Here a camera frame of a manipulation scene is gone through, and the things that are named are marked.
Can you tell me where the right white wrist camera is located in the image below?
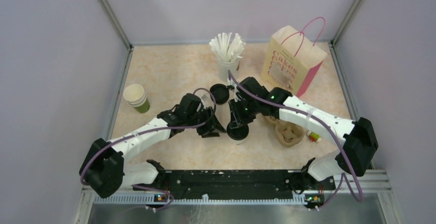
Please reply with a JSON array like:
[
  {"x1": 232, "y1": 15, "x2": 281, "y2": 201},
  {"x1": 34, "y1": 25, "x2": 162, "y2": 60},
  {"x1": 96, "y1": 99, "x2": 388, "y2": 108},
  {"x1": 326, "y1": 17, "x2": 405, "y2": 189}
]
[{"x1": 227, "y1": 84, "x2": 241, "y2": 102}]

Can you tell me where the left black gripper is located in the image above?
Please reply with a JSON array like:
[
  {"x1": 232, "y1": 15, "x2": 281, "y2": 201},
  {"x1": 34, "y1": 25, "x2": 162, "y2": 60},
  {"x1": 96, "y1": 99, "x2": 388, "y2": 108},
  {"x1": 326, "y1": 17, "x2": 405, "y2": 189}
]
[{"x1": 186, "y1": 106, "x2": 226, "y2": 138}]

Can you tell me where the brown pulp cup carrier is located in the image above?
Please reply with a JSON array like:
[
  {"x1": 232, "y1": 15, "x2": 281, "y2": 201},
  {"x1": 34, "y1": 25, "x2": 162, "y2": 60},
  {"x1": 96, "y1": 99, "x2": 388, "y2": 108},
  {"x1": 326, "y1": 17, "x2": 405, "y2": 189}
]
[{"x1": 264, "y1": 116, "x2": 305, "y2": 147}]

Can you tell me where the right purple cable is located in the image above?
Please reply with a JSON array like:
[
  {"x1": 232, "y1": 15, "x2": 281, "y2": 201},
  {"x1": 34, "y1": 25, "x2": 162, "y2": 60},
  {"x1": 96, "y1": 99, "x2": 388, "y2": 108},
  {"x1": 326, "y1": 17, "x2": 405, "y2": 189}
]
[{"x1": 227, "y1": 70, "x2": 365, "y2": 203}]

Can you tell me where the cream pink paper bag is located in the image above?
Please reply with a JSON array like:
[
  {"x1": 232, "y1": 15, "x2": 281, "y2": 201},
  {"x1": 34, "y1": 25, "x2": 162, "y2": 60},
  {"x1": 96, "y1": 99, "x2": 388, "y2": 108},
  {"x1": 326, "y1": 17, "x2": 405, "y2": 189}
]
[{"x1": 261, "y1": 16, "x2": 328, "y2": 97}]

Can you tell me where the white paper cup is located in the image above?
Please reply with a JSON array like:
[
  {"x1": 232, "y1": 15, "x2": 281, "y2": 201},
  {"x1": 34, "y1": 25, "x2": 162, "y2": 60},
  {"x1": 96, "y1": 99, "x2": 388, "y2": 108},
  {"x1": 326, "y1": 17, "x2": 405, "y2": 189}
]
[{"x1": 234, "y1": 139, "x2": 245, "y2": 145}]

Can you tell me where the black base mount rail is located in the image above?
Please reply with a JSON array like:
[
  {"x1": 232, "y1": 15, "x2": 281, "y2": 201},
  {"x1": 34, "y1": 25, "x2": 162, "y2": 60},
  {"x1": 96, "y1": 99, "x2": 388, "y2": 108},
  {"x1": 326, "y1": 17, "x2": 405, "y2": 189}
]
[{"x1": 149, "y1": 170, "x2": 336, "y2": 200}]

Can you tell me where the green red toy block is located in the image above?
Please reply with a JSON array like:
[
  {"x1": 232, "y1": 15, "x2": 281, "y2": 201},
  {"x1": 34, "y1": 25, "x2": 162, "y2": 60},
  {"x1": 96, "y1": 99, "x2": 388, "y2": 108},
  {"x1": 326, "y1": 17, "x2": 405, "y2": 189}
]
[{"x1": 306, "y1": 130, "x2": 322, "y2": 143}]

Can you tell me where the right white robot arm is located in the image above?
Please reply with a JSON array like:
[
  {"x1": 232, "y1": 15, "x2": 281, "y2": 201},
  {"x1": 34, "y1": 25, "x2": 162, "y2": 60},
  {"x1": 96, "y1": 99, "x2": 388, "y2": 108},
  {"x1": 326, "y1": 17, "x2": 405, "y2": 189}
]
[{"x1": 228, "y1": 75, "x2": 378, "y2": 189}]

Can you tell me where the purple cable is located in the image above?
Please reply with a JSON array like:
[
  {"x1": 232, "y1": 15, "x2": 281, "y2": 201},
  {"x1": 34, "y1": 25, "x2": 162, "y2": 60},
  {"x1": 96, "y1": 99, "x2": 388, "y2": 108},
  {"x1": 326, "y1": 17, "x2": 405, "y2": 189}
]
[
  {"x1": 79, "y1": 87, "x2": 217, "y2": 213},
  {"x1": 227, "y1": 70, "x2": 365, "y2": 203}
]

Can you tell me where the bundle of white straws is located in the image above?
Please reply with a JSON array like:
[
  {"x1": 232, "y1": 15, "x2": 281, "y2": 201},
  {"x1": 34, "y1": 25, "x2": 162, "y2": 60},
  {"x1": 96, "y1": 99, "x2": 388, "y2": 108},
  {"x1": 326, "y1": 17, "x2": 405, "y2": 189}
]
[{"x1": 209, "y1": 32, "x2": 246, "y2": 63}]

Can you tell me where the white cup holding straws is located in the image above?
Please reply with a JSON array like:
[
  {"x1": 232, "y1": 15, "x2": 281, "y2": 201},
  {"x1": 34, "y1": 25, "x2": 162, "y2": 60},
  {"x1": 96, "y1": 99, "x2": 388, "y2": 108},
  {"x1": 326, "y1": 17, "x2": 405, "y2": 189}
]
[{"x1": 217, "y1": 60, "x2": 240, "y2": 83}]

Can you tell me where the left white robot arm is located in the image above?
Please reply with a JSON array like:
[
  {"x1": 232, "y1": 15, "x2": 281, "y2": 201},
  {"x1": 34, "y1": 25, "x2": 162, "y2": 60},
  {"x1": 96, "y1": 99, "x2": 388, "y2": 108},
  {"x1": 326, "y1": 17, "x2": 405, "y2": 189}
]
[{"x1": 79, "y1": 93, "x2": 226, "y2": 198}]

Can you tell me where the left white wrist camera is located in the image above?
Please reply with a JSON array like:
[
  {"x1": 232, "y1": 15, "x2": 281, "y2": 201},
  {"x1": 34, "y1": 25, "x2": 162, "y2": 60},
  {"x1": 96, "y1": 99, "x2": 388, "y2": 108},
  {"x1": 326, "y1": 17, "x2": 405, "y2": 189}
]
[{"x1": 200, "y1": 94, "x2": 211, "y2": 106}]

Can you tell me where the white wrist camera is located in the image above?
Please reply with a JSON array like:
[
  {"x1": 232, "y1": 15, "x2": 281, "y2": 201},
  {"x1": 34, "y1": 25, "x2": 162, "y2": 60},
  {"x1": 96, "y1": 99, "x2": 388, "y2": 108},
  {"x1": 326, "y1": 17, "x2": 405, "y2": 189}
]
[
  {"x1": 200, "y1": 94, "x2": 211, "y2": 106},
  {"x1": 227, "y1": 84, "x2": 241, "y2": 102}
]

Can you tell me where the black cup lid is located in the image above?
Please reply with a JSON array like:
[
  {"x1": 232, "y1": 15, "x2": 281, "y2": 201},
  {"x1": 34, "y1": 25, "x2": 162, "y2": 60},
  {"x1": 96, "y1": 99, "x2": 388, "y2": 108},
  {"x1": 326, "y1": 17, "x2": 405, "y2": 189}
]
[{"x1": 226, "y1": 123, "x2": 249, "y2": 141}]

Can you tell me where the stack of black lids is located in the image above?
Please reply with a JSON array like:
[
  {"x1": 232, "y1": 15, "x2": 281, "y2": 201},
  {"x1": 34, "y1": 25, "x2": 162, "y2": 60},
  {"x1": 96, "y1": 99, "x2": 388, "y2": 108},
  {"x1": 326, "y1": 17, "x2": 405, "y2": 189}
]
[{"x1": 209, "y1": 84, "x2": 230, "y2": 105}]

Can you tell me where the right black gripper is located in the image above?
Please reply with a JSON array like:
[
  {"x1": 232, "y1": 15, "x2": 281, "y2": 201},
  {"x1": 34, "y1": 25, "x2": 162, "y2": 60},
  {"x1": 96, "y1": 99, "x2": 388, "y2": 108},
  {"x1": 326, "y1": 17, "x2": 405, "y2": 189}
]
[{"x1": 229, "y1": 97, "x2": 260, "y2": 129}]

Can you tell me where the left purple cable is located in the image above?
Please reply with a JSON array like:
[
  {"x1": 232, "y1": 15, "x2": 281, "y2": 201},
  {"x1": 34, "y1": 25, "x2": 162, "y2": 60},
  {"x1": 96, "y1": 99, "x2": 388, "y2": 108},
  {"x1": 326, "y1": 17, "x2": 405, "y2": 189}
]
[{"x1": 79, "y1": 87, "x2": 217, "y2": 213}]

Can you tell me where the stack of paper cups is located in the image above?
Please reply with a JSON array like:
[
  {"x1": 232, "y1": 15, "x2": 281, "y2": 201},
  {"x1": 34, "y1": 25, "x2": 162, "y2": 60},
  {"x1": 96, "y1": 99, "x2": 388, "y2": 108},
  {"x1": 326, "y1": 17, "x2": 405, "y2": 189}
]
[{"x1": 123, "y1": 84, "x2": 150, "y2": 114}]

